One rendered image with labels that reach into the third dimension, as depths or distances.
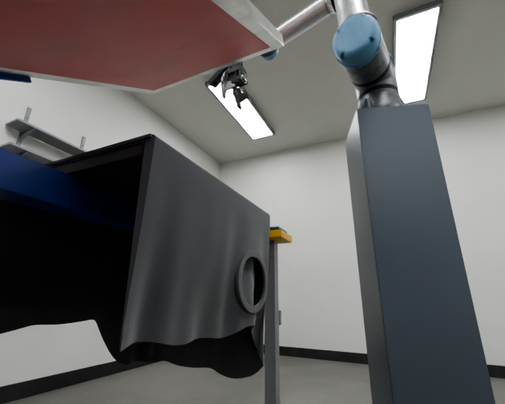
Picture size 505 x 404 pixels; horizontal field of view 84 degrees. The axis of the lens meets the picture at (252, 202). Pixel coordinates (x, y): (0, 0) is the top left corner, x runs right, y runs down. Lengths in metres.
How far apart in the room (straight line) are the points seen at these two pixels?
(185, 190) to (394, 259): 0.47
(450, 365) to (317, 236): 3.45
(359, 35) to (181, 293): 0.73
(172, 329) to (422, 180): 0.63
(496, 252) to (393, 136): 3.37
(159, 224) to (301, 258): 3.71
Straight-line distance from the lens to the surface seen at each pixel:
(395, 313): 0.70
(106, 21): 0.74
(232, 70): 1.28
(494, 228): 4.14
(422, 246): 0.73
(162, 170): 0.45
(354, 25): 0.89
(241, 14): 0.80
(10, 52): 0.86
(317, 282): 4.01
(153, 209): 0.43
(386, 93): 0.92
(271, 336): 1.07
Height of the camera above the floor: 0.72
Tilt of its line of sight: 19 degrees up
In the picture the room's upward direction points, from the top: 1 degrees clockwise
